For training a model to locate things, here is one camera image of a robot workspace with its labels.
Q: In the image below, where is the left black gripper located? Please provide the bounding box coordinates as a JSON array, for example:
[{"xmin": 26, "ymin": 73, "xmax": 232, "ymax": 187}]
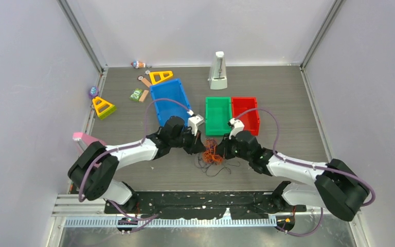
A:
[{"xmin": 170, "ymin": 126, "xmax": 206, "ymax": 155}]

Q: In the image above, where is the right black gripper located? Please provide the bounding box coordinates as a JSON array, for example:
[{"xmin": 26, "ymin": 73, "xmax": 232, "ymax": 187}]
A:
[{"xmin": 215, "ymin": 132, "xmax": 252, "ymax": 162}]

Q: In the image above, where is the orange cable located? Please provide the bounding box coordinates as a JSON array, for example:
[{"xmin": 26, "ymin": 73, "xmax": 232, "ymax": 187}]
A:
[{"xmin": 202, "ymin": 138, "xmax": 225, "ymax": 165}]

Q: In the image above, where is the black cable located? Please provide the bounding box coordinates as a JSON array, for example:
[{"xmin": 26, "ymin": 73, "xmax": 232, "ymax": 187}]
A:
[{"xmin": 193, "ymin": 150, "xmax": 241, "ymax": 177}]

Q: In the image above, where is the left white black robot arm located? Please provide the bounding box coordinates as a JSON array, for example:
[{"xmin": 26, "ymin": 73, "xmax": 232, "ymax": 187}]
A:
[{"xmin": 67, "ymin": 114, "xmax": 206, "ymax": 213}]

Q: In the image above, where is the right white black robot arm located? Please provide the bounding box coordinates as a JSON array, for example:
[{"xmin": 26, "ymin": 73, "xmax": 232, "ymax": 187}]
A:
[{"xmin": 216, "ymin": 131, "xmax": 375, "ymax": 221}]

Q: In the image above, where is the green plastic bin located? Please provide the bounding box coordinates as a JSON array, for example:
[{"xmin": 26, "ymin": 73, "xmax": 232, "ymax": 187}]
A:
[{"xmin": 205, "ymin": 97, "xmax": 232, "ymax": 136}]

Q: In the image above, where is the red plastic bin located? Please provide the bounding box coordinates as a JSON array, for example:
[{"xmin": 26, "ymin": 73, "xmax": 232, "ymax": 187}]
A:
[{"xmin": 231, "ymin": 97, "xmax": 260, "ymax": 136}]

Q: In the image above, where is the blue plastic bin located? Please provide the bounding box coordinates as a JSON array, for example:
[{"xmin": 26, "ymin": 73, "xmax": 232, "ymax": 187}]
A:
[{"xmin": 149, "ymin": 78, "xmax": 195, "ymax": 129}]

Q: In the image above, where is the white metronome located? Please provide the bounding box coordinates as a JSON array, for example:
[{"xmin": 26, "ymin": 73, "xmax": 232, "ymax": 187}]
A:
[{"xmin": 208, "ymin": 51, "xmax": 228, "ymax": 90}]

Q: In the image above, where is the tan wooden block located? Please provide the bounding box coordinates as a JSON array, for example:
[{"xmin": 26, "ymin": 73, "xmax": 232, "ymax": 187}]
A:
[{"xmin": 139, "ymin": 90, "xmax": 149, "ymax": 102}]

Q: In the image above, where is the yellow triangle toy on green block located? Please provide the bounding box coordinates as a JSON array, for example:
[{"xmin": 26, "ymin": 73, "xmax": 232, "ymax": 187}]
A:
[{"xmin": 92, "ymin": 96, "xmax": 117, "ymax": 120}]

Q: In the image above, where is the small colourful figurine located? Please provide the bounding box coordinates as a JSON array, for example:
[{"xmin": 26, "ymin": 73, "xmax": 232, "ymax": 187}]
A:
[{"xmin": 130, "ymin": 60, "xmax": 147, "ymax": 69}]

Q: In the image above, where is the pink tape dispenser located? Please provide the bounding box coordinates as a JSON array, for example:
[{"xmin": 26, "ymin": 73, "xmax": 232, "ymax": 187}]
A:
[{"xmin": 73, "ymin": 132, "xmax": 106, "ymax": 154}]

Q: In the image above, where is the purple round toy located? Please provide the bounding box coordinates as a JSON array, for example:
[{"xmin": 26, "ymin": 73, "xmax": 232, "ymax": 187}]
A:
[{"xmin": 88, "ymin": 86, "xmax": 99, "ymax": 99}]

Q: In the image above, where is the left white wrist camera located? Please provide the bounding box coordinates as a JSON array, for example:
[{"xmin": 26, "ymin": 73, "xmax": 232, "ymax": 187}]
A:
[{"xmin": 187, "ymin": 110, "xmax": 205, "ymax": 136}]

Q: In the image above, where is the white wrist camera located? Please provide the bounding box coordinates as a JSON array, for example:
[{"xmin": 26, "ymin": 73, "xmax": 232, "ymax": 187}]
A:
[
  {"xmin": 228, "ymin": 118, "xmax": 244, "ymax": 139},
  {"xmin": 187, "ymin": 110, "xmax": 205, "ymax": 136}
]

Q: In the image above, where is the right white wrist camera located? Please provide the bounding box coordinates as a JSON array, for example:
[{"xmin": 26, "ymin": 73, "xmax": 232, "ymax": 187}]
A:
[{"xmin": 228, "ymin": 118, "xmax": 244, "ymax": 139}]

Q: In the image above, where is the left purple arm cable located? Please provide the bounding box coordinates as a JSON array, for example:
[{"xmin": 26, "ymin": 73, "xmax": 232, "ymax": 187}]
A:
[{"xmin": 78, "ymin": 98, "xmax": 193, "ymax": 203}]

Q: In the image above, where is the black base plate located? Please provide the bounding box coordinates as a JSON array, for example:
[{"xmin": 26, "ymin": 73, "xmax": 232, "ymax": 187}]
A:
[{"xmin": 121, "ymin": 191, "xmax": 307, "ymax": 220}]

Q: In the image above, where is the tan strap with ring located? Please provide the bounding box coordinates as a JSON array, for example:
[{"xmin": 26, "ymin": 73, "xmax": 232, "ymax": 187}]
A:
[{"xmin": 137, "ymin": 75, "xmax": 153, "ymax": 88}]

